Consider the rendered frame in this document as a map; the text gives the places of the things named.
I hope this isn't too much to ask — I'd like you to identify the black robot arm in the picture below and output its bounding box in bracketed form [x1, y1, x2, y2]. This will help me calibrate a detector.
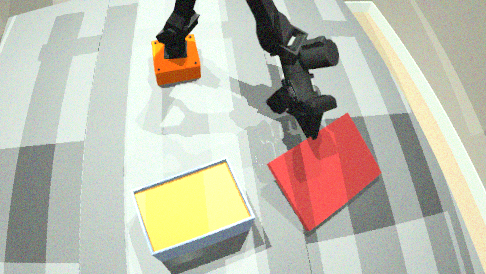
[155, 0, 339, 114]

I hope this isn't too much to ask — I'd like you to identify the red lid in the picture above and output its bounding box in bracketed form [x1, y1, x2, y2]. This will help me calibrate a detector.
[267, 112, 381, 231]

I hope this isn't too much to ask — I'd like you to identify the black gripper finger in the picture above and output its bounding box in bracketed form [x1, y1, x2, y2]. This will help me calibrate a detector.
[286, 108, 311, 138]
[298, 112, 323, 140]

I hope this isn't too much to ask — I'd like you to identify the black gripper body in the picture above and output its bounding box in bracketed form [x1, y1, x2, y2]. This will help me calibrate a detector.
[281, 70, 338, 116]

